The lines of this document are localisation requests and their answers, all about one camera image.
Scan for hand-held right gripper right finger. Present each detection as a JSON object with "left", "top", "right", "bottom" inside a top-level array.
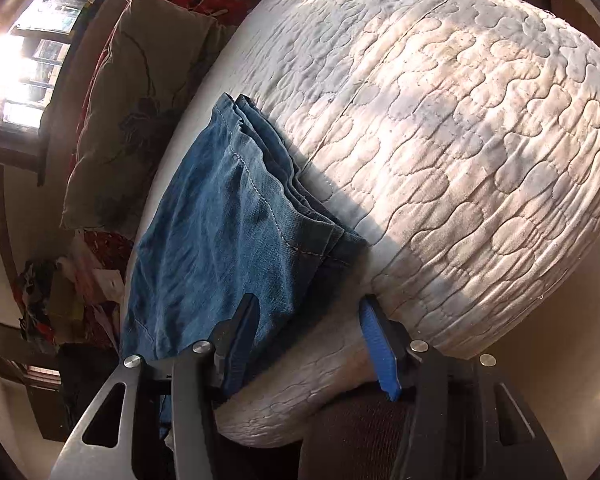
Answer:
[{"left": 358, "top": 294, "right": 568, "bottom": 480}]

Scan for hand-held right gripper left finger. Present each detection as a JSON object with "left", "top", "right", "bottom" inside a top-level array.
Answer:
[{"left": 50, "top": 292, "right": 260, "bottom": 480}]

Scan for blue denim pants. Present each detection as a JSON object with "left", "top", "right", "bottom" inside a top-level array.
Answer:
[{"left": 120, "top": 92, "right": 371, "bottom": 441}]

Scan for person's leg in brown trousers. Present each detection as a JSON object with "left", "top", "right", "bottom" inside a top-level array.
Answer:
[{"left": 297, "top": 389, "right": 422, "bottom": 480}]

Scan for dark jacket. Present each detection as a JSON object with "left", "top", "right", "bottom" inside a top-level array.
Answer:
[{"left": 56, "top": 344, "right": 128, "bottom": 433}]

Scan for pile of mixed clothes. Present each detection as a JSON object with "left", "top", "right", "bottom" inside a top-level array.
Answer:
[{"left": 12, "top": 257, "right": 123, "bottom": 352}]

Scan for white quilted bed cover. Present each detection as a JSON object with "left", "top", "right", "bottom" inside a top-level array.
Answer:
[{"left": 120, "top": 0, "right": 600, "bottom": 451}]

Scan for grey floral pillow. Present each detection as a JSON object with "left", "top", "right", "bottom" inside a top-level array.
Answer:
[{"left": 60, "top": 0, "right": 227, "bottom": 237}]

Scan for window with metal bars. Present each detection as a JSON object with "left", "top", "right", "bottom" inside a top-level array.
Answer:
[{"left": 0, "top": 0, "right": 133, "bottom": 137}]

